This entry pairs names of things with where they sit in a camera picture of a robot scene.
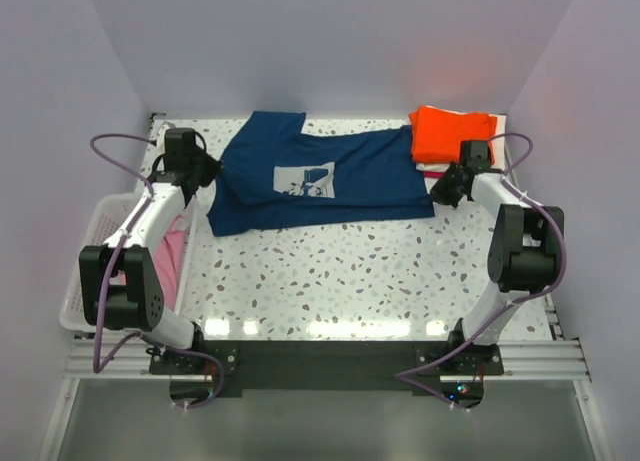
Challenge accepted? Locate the folded white t-shirt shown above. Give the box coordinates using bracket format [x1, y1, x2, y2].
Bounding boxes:
[416, 114, 506, 177]

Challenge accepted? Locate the white plastic laundry basket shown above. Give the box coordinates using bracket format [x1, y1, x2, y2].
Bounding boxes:
[59, 193, 199, 333]

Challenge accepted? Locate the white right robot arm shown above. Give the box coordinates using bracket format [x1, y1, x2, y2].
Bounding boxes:
[431, 140, 567, 374]

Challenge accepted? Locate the aluminium frame rail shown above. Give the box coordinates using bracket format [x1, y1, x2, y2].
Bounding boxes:
[63, 339, 590, 381]

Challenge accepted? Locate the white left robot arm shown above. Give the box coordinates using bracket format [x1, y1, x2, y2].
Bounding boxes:
[78, 128, 222, 373]

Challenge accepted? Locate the folded orange t-shirt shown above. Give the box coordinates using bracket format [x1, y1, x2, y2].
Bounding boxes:
[409, 106, 498, 164]

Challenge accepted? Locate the folded magenta t-shirt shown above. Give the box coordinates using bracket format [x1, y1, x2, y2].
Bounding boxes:
[422, 169, 443, 179]

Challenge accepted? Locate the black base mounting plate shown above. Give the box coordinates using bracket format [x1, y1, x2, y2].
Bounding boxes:
[148, 338, 505, 400]

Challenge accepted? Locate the pink t-shirt in basket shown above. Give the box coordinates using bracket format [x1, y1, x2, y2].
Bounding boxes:
[153, 215, 189, 311]

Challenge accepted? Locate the navy blue printed t-shirt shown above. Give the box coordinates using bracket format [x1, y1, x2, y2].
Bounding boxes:
[208, 111, 435, 237]

